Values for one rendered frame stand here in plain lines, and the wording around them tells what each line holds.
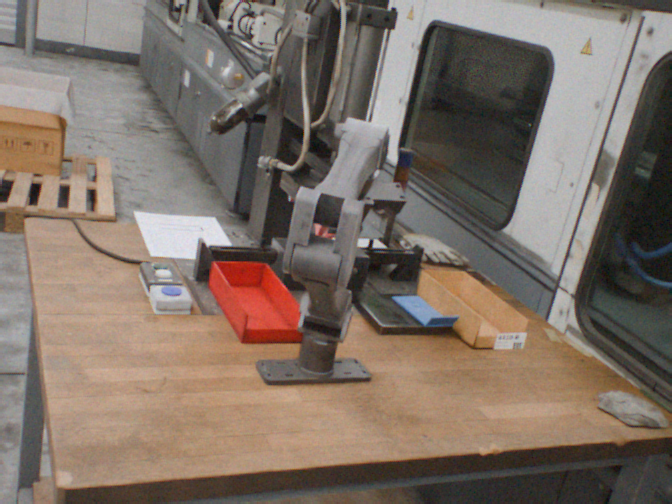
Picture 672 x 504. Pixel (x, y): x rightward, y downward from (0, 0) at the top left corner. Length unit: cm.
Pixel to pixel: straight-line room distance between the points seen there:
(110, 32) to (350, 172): 976
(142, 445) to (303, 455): 23
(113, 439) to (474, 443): 56
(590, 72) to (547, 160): 24
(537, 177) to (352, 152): 102
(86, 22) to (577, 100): 918
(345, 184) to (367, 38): 57
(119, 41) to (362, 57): 930
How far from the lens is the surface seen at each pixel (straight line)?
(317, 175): 165
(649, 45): 181
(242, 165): 482
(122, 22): 1080
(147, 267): 161
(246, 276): 164
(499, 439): 133
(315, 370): 133
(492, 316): 175
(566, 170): 202
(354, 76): 160
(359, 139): 119
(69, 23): 1077
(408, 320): 161
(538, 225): 208
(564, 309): 190
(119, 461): 109
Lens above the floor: 154
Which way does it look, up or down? 19 degrees down
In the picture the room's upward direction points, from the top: 12 degrees clockwise
